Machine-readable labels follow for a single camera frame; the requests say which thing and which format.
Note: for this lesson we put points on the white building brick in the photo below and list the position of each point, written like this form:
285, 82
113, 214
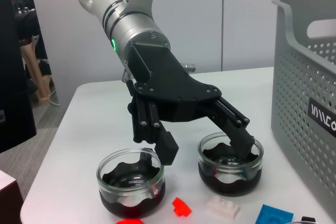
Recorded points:
223, 206

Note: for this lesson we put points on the wooden chair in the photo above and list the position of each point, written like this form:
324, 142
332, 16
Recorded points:
34, 72

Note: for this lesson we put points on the grey perforated storage bin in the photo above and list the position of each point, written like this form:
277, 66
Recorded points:
294, 90

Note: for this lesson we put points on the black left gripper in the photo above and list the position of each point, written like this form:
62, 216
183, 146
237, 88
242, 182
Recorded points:
168, 87

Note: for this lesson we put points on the glass teacup with black sleeve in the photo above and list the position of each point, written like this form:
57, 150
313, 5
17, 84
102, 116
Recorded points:
307, 219
131, 204
231, 183

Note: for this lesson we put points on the small red building brick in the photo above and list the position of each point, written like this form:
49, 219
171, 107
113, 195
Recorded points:
181, 206

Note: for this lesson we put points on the left gripper silver plug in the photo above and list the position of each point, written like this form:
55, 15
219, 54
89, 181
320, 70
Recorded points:
189, 67

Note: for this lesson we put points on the blue square building brick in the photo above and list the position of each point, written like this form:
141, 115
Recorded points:
274, 215

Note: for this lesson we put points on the large red building brick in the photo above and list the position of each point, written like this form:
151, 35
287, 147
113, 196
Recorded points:
128, 221

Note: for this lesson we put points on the black cabinet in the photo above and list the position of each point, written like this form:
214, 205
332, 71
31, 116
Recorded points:
10, 77

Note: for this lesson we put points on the dark red white box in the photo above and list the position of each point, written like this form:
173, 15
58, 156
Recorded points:
8, 200

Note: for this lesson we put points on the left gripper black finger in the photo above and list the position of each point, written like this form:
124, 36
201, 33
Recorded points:
240, 140

